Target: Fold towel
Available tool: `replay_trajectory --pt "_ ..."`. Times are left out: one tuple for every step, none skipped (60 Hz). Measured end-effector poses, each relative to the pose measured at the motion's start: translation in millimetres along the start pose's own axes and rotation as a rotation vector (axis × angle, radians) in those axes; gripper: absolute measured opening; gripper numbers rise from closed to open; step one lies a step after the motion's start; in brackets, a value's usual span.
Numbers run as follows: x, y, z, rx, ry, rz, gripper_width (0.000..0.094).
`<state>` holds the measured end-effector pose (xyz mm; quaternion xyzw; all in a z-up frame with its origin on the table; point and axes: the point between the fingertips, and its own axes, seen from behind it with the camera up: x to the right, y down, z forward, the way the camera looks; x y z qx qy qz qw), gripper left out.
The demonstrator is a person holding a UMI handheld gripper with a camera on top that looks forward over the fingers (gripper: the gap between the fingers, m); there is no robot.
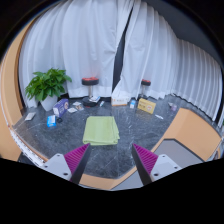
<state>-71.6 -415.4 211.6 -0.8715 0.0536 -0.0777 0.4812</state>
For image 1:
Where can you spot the green potted plant white pot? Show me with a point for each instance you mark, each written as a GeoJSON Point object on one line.
{"type": "Point", "coordinates": [46, 86]}

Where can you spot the blue and white box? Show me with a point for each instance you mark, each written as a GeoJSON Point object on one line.
{"type": "Point", "coordinates": [51, 121]}

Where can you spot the purple cardboard box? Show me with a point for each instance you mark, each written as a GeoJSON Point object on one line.
{"type": "Point", "coordinates": [60, 107]}

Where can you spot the small white stick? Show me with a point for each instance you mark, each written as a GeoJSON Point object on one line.
{"type": "Point", "coordinates": [159, 116]}

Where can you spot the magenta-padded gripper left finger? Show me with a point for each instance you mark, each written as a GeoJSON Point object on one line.
{"type": "Point", "coordinates": [71, 161]}

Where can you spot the white curtain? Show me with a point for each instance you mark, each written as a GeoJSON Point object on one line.
{"type": "Point", "coordinates": [166, 63]}
{"type": "Point", "coordinates": [76, 43]}

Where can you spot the small blue white carton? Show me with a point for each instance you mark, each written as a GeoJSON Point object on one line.
{"type": "Point", "coordinates": [133, 104]}

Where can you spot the white tube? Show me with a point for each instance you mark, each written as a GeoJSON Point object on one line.
{"type": "Point", "coordinates": [30, 116]}

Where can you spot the yellow box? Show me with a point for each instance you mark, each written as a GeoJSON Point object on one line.
{"type": "Point", "coordinates": [146, 106]}

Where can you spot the large black dumbbell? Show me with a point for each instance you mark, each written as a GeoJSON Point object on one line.
{"type": "Point", "coordinates": [90, 81]}

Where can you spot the small black object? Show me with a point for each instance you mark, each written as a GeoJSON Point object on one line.
{"type": "Point", "coordinates": [59, 119]}

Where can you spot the white packet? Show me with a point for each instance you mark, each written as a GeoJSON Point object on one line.
{"type": "Point", "coordinates": [94, 99]}

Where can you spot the small flat sachet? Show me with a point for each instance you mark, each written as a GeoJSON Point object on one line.
{"type": "Point", "coordinates": [77, 103]}
{"type": "Point", "coordinates": [79, 107]}
{"type": "Point", "coordinates": [72, 110]}

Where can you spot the light green towel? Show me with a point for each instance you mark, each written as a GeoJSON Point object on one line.
{"type": "Point", "coordinates": [100, 130]}

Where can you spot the small white bottle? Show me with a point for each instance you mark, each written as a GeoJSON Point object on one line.
{"type": "Point", "coordinates": [101, 103]}

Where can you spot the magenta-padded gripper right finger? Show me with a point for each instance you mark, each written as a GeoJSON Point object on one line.
{"type": "Point", "coordinates": [150, 163]}

